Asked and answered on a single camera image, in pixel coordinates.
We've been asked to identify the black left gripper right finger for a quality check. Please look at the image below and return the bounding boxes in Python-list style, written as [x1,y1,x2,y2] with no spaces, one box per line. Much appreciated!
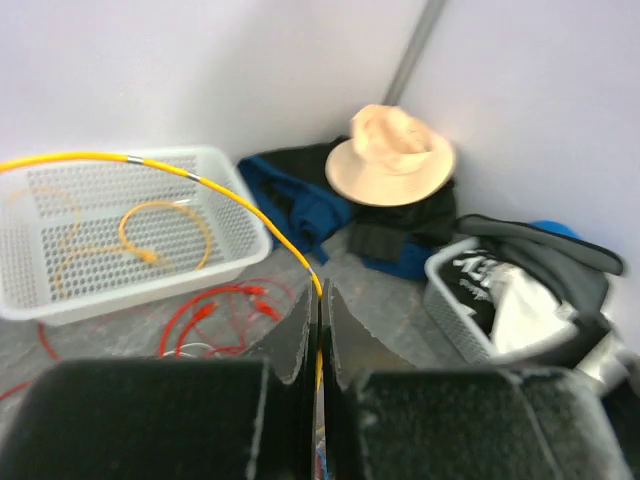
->
[321,282,633,479]

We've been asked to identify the rectangular white perforated basket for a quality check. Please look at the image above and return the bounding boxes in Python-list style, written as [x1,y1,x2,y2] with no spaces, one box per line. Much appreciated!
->
[1,147,271,325]

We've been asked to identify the blue and black garment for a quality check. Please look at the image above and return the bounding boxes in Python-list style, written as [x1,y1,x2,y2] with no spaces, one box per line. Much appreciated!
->
[238,136,457,280]

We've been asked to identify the thin yellow wire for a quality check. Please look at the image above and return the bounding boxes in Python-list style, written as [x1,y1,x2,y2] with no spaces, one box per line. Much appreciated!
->
[0,151,326,396]

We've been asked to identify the white laundry basket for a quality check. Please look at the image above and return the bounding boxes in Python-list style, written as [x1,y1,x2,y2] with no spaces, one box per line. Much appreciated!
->
[423,237,498,364]

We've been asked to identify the thin white wire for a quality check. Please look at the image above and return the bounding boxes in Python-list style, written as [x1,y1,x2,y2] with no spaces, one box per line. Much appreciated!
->
[162,342,221,359]

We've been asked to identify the beige bucket hat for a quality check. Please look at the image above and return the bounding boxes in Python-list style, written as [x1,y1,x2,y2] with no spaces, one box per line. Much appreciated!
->
[325,104,456,207]

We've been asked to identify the thin dark red wire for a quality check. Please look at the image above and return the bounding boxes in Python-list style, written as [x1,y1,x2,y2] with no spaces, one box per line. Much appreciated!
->
[0,319,166,401]

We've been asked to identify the grey black-trimmed garment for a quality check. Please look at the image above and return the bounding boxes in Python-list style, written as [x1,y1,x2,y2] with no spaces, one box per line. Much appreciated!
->
[457,214,625,315]

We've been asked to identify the black printed shirt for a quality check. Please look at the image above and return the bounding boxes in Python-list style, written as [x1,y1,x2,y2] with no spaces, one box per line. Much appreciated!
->
[439,248,500,332]

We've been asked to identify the red ethernet cable large loop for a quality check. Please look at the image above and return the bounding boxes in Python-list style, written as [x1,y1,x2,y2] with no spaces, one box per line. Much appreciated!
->
[157,283,284,358]

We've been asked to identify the yellow ethernet patch cable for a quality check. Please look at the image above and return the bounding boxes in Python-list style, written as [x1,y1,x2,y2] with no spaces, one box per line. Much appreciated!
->
[118,199,213,272]

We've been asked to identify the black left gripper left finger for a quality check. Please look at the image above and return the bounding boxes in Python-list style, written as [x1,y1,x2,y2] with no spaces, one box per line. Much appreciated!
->
[1,287,319,479]

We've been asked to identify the aluminium corner post right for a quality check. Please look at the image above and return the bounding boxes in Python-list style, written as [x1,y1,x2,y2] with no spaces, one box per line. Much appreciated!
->
[383,0,448,106]

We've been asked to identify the white shirt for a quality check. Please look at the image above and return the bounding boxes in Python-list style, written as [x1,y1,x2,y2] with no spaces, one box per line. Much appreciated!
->
[490,264,578,356]

